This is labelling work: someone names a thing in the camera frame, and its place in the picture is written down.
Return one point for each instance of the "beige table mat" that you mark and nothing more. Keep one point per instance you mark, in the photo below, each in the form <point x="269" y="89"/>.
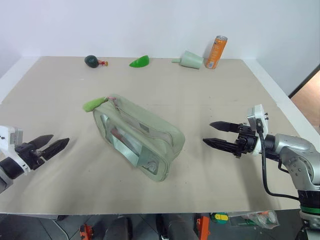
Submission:
<point x="150" y="120"/>

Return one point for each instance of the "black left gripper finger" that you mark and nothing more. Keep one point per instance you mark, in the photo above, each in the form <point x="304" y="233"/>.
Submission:
<point x="55" y="147"/>
<point x="40" y="141"/>

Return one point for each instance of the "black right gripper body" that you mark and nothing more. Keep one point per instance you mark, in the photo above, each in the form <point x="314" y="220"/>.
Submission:
<point x="246" y="142"/>

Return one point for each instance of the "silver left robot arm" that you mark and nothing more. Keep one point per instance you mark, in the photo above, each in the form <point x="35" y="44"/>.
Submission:
<point x="6" y="172"/>

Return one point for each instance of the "orange metal stand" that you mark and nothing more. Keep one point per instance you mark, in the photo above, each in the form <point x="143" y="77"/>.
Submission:
<point x="203" y="226"/>
<point x="86" y="231"/>

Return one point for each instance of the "small red orange toy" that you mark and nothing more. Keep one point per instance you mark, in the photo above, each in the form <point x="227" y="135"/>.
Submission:
<point x="104" y="63"/>

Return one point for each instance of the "green zipper pull tab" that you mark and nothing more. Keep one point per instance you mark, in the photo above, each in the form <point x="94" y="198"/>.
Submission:
<point x="92" y="105"/>

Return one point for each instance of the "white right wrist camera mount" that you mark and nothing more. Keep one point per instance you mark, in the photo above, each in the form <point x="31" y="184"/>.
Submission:
<point x="258" y="120"/>

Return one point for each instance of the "light green zip pouch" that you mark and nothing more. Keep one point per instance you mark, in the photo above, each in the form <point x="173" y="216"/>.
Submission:
<point x="150" y="140"/>

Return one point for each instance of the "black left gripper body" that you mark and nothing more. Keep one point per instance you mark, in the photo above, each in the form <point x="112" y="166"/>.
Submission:
<point x="28" y="155"/>

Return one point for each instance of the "pale green plastic cup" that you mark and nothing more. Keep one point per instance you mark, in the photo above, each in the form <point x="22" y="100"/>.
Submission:
<point x="192" y="60"/>

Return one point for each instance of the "bright green leaf toy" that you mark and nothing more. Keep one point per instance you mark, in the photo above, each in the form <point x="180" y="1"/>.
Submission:
<point x="140" y="62"/>

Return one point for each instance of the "dark green round toy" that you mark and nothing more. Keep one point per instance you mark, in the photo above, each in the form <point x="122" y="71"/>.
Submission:
<point x="91" y="61"/>

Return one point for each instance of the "dark rounded shape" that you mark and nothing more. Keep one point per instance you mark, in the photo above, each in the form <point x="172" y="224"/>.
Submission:
<point x="175" y="226"/>

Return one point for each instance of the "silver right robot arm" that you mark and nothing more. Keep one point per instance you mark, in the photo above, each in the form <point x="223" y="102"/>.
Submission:
<point x="297" y="160"/>

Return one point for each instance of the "orange drink can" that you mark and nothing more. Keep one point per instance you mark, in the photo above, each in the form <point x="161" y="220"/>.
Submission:
<point x="215" y="53"/>

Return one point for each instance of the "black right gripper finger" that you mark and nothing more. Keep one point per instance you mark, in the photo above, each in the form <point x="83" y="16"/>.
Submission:
<point x="225" y="126"/>
<point x="220" y="144"/>

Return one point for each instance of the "clear plastic bag with items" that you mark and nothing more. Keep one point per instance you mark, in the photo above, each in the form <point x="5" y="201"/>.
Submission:
<point x="250" y="218"/>

